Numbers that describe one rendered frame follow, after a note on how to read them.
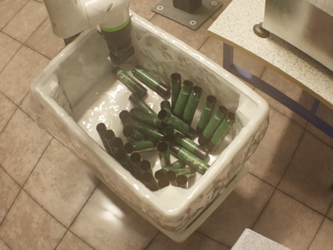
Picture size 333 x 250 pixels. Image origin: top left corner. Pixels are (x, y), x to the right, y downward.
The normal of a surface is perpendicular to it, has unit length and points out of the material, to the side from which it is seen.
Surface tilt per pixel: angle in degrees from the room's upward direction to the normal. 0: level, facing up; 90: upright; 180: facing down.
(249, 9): 0
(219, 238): 0
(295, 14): 90
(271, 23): 90
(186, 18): 0
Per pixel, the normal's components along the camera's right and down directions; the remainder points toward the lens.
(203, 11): -0.07, -0.43
